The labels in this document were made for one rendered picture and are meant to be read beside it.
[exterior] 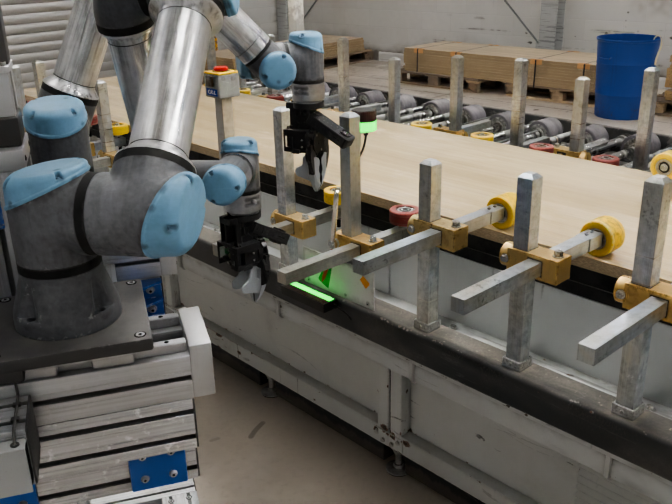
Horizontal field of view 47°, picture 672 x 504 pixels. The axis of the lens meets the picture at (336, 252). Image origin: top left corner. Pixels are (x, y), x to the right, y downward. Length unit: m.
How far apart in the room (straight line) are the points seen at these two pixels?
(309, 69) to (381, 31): 9.31
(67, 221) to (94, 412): 0.30
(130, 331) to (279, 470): 1.47
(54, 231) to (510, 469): 1.47
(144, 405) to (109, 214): 0.31
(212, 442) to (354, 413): 0.51
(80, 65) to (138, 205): 0.70
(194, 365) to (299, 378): 1.51
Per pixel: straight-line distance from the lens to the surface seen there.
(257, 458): 2.61
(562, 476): 2.10
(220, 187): 1.46
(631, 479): 1.69
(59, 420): 1.22
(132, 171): 1.07
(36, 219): 1.11
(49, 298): 1.14
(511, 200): 1.86
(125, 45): 1.38
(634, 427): 1.57
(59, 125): 1.58
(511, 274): 1.49
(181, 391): 1.21
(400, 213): 1.96
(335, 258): 1.83
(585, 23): 9.45
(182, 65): 1.18
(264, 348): 2.85
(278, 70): 1.60
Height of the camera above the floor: 1.54
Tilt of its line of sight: 22 degrees down
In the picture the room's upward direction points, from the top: 1 degrees counter-clockwise
